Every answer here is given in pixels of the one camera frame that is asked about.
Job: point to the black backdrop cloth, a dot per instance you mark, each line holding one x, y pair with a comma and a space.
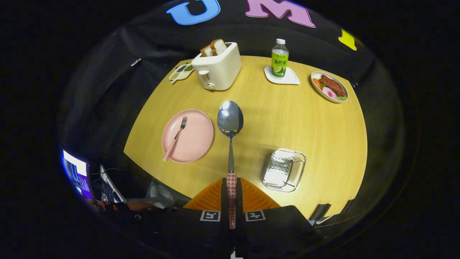
107, 90

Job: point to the orange carrot piece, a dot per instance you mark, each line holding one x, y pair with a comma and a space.
316, 82

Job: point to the white oval food plate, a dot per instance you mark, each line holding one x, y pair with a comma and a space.
345, 91

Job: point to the white keyboard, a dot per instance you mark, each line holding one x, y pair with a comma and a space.
109, 189

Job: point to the pink round food slice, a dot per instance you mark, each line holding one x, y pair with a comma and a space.
330, 93

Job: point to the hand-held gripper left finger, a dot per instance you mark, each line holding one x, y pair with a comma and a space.
224, 201

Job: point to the silver cloth clip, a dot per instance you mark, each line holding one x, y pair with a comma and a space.
136, 62

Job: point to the toast bread slice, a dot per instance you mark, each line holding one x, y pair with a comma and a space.
219, 46
206, 51

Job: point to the white divided condiment dish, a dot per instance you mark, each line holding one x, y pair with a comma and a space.
179, 73

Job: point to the white toaster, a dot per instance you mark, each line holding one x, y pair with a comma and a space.
222, 68

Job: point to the brown meat slices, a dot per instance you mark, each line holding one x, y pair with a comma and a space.
332, 85

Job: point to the grey round object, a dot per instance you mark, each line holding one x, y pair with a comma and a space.
161, 194

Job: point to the white square coaster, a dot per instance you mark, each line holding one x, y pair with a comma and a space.
291, 80

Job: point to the green label drink bottle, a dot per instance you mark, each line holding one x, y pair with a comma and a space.
279, 66

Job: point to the lit computer monitor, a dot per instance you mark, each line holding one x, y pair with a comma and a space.
77, 172

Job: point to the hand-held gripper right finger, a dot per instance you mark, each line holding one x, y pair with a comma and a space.
240, 201

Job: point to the pink round plate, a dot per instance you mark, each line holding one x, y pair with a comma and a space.
194, 140

